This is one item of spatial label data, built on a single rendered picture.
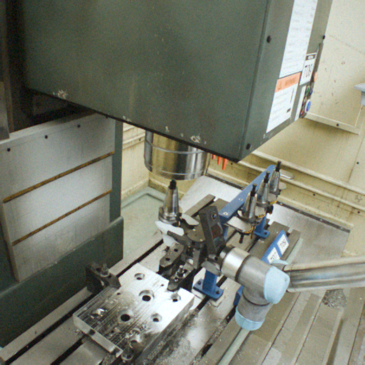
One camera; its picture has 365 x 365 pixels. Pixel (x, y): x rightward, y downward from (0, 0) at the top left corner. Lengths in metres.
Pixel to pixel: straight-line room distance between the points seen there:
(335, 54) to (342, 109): 0.25
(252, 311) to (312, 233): 1.04
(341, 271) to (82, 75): 0.74
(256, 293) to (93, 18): 0.69
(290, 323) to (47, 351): 0.89
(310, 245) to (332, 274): 0.94
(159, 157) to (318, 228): 1.26
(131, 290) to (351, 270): 0.63
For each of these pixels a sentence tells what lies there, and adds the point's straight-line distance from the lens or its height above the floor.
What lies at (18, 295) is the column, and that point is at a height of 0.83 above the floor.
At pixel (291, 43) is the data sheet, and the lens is 0.71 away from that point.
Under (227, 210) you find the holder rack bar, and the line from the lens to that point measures 1.08.
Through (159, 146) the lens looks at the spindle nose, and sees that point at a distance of 0.76.
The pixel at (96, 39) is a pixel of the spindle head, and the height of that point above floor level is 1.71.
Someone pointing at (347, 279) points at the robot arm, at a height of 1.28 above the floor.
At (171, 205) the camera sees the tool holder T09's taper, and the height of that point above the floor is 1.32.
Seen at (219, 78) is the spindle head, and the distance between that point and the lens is 0.60.
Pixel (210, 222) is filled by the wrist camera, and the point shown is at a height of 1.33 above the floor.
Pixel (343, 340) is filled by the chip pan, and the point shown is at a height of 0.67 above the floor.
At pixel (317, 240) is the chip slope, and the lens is 1.84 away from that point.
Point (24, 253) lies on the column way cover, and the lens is 1.24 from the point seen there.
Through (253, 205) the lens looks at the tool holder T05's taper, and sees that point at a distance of 1.06.
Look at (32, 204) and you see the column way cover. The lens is 1.16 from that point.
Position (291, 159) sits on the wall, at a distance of 1.82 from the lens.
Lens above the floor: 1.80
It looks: 29 degrees down
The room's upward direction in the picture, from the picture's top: 7 degrees clockwise
